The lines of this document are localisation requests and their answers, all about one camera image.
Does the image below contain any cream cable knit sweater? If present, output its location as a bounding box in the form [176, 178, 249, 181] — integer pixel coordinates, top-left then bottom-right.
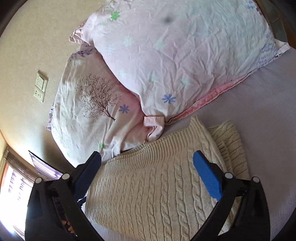
[85, 116, 249, 240]

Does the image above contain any window with blinds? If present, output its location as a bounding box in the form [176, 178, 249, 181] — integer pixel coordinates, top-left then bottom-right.
[1, 150, 37, 240]

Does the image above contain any white tree print pillow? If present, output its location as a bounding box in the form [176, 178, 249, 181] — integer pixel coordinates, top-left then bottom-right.
[51, 44, 149, 166]

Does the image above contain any lavender bed sheet mattress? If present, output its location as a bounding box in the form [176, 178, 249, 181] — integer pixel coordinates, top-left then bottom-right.
[161, 48, 295, 240]

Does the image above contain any pink flower print pillow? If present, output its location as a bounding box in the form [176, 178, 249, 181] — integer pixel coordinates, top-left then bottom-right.
[69, 1, 290, 141]

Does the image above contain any wooden headboard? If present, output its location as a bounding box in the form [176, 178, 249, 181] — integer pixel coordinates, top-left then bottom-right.
[255, 0, 295, 49]

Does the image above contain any white wall switch socket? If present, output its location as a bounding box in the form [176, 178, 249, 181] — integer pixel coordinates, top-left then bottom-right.
[33, 71, 48, 103]

